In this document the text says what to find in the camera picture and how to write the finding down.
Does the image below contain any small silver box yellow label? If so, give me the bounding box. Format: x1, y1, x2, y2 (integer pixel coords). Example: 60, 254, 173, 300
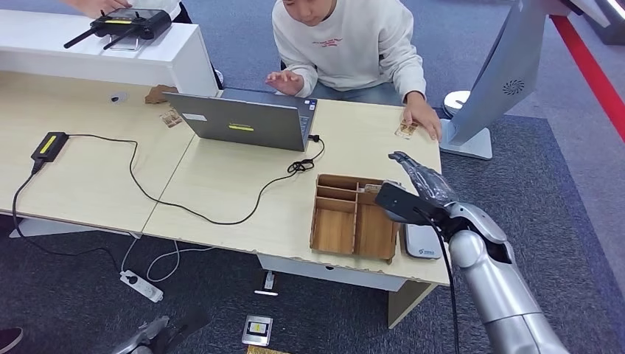
241, 314, 274, 347

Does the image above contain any beige desk leg panel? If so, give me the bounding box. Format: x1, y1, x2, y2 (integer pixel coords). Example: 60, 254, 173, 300
388, 280, 437, 329

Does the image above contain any dark shoe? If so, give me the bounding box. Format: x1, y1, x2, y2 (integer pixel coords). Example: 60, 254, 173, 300
0, 328, 24, 354

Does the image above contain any black adapter mains cable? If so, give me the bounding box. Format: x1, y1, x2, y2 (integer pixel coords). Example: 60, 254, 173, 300
10, 161, 123, 274

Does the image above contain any seated person's left hand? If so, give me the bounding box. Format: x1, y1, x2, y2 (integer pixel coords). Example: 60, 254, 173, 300
401, 91, 443, 142

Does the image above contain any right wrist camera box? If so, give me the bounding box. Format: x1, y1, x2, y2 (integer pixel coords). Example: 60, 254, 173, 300
374, 181, 450, 226

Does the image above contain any seated person's right hand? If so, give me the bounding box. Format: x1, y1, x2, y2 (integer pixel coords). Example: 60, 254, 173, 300
265, 70, 304, 97

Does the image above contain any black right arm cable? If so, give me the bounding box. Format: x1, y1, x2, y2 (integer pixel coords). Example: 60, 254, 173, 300
415, 209, 462, 354

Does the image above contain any white desk crossbeam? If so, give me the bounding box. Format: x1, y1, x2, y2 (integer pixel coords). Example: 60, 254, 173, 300
256, 254, 407, 293

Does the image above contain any white round base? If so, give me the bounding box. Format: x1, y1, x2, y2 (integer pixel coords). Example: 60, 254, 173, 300
442, 89, 472, 118

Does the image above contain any white reception counter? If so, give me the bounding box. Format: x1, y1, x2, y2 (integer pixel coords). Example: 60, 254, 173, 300
0, 8, 219, 97

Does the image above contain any grey laptop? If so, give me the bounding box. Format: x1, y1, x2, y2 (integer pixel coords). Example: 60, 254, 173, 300
162, 88, 318, 153

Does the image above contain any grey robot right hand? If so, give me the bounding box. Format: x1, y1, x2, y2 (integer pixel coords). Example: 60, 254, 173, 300
388, 151, 461, 208

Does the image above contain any wooden desk organizer box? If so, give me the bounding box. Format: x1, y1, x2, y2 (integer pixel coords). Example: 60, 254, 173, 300
309, 173, 402, 265

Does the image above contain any black laptop charger cable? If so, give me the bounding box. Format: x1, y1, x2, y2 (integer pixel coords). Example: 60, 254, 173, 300
66, 133, 326, 226

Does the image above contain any standing person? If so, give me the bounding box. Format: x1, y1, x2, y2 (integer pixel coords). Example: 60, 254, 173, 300
63, 0, 194, 25

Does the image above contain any white power strip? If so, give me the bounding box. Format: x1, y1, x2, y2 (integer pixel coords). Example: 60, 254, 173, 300
119, 270, 164, 304

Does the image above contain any black power adapter yellow label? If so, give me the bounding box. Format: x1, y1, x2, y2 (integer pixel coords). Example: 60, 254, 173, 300
29, 131, 69, 164

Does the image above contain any seated person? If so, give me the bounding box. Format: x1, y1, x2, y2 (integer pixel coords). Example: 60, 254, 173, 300
265, 0, 443, 142

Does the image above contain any white power cable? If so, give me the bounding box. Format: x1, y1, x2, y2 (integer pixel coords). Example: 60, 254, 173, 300
120, 233, 214, 285

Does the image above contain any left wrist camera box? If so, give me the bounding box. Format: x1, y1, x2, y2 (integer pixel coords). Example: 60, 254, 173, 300
161, 306, 211, 343

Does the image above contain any black remote controller with antennas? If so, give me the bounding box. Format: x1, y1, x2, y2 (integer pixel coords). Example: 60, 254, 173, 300
63, 7, 172, 51

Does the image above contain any small patterned card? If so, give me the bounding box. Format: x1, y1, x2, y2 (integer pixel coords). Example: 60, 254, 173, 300
158, 109, 183, 129

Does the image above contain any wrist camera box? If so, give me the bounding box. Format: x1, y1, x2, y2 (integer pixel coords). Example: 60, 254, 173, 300
161, 306, 211, 343
374, 181, 450, 226

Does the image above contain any standing person's hand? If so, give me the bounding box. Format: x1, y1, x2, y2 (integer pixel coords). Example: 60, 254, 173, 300
63, 0, 133, 19

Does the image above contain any grey kiosk display stand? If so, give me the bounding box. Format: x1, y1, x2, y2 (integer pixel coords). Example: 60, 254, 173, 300
438, 0, 611, 162

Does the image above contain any grey card reader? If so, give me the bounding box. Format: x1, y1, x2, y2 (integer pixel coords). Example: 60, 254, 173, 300
400, 223, 443, 260

